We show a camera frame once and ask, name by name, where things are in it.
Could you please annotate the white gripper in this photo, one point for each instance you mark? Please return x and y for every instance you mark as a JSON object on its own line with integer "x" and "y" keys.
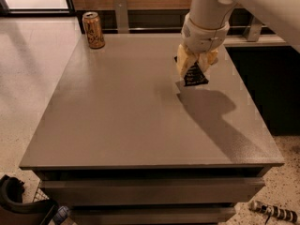
{"x": 203, "y": 37}

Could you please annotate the black rxbar chocolate bar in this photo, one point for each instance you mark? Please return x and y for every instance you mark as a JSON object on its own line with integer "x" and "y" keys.
{"x": 193, "y": 77}

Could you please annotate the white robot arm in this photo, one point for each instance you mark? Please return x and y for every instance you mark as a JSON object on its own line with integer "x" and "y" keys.
{"x": 207, "y": 24}

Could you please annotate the gold lacroix can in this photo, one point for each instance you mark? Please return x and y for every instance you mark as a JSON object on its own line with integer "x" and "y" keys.
{"x": 93, "y": 31}

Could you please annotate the upper grey drawer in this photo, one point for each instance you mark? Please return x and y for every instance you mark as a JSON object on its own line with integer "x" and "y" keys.
{"x": 153, "y": 191}

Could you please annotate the grey drawer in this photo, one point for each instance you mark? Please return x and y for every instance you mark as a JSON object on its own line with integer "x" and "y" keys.
{"x": 153, "y": 191}
{"x": 153, "y": 216}

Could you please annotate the lower grey drawer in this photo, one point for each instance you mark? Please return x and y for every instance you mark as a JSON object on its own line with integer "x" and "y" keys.
{"x": 153, "y": 216}

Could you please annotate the blue capped bottle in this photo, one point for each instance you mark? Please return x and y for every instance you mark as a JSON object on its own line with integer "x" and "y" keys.
{"x": 61, "y": 215}

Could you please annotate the black curved object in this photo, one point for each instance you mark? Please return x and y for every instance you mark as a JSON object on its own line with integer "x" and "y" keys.
{"x": 13, "y": 211}

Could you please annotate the right metal bracket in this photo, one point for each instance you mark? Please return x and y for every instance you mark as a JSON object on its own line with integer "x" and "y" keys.
{"x": 253, "y": 30}

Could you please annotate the metal bracket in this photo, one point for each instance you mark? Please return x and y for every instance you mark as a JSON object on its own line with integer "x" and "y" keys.
{"x": 253, "y": 30}
{"x": 121, "y": 15}

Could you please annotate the left metal bracket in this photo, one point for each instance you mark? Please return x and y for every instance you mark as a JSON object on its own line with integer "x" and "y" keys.
{"x": 121, "y": 15}

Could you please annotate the window frame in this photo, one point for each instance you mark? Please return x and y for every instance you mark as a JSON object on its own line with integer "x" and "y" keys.
{"x": 36, "y": 7}

